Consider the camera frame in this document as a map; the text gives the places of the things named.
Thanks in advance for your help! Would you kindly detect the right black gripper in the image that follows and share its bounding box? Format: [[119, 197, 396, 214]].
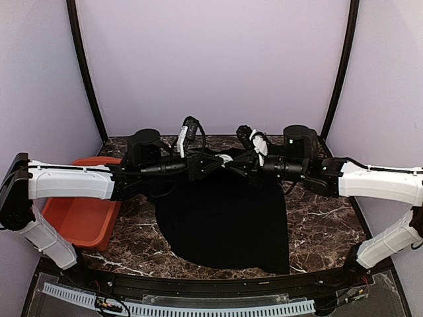
[[224, 150, 307, 190]]

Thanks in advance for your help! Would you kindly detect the black t-shirt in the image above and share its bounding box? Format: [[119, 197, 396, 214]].
[[151, 167, 290, 274]]

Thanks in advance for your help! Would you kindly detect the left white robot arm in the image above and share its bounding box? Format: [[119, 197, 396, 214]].
[[1, 126, 224, 288]]

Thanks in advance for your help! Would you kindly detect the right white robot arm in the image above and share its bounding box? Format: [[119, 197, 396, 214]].
[[222, 125, 422, 287]]

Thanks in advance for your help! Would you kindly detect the orange plastic bin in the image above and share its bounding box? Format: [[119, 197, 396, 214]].
[[41, 157, 123, 252]]

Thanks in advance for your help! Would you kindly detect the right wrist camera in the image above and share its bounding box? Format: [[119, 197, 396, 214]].
[[236, 125, 268, 166]]

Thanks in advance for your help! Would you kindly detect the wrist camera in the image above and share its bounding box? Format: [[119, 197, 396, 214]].
[[176, 116, 199, 158], [236, 125, 268, 166]]

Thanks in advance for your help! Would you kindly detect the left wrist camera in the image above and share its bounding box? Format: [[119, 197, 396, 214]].
[[176, 116, 199, 158]]

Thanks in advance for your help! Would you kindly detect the black front rail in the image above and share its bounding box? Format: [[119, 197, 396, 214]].
[[81, 268, 365, 299]]

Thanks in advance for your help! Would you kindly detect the white slotted cable duct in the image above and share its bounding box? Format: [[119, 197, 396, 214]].
[[42, 282, 316, 317]]

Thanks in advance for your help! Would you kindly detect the right black frame post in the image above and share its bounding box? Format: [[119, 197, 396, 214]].
[[320, 0, 360, 143]]

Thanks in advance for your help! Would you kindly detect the black frame post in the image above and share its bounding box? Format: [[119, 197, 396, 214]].
[[320, 0, 360, 143], [66, 0, 108, 144]]

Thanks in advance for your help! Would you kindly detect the left black frame post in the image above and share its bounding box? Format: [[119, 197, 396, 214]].
[[66, 0, 108, 144]]

